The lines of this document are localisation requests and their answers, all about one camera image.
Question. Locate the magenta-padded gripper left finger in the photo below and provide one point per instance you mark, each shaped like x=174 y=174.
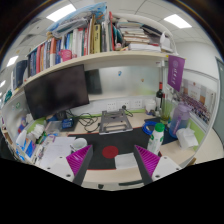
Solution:
x=66 y=166

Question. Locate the dark wine bottle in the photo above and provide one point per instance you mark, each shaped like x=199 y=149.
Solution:
x=159 y=96

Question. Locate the white plastic container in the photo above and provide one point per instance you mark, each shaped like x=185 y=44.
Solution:
x=150 y=106

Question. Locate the purple water jug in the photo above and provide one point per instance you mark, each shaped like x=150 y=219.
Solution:
x=178 y=120

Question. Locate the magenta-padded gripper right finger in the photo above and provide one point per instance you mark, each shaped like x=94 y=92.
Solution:
x=156 y=165

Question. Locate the flat round red coaster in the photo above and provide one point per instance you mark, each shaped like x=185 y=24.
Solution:
x=110 y=152

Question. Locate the white folded tissue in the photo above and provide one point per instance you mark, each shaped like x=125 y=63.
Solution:
x=126 y=161

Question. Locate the blue small box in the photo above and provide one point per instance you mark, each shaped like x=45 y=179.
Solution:
x=67 y=124

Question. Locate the grey metal laptop stand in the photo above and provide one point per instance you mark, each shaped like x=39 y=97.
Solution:
x=115 y=122

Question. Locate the row of books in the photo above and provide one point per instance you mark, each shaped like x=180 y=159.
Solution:
x=96 y=36

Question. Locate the crumpled white tissue paper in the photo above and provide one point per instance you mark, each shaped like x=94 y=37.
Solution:
x=186 y=137

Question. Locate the white paper sheet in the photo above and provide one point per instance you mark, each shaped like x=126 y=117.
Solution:
x=57 y=150

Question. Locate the group photo poster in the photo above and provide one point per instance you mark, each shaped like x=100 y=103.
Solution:
x=195 y=98

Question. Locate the white green-capped drink bottle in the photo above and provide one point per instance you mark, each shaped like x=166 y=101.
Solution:
x=155 y=138

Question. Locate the white mug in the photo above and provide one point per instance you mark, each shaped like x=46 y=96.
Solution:
x=78 y=144

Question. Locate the ceiling lights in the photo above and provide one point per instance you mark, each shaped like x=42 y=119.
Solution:
x=61 y=12

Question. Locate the purple hanging banner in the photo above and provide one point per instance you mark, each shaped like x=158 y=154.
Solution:
x=175 y=72

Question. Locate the black desk mat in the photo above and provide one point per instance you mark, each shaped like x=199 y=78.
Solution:
x=113 y=143

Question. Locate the black computer monitor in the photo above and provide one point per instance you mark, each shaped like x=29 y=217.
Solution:
x=56 y=91

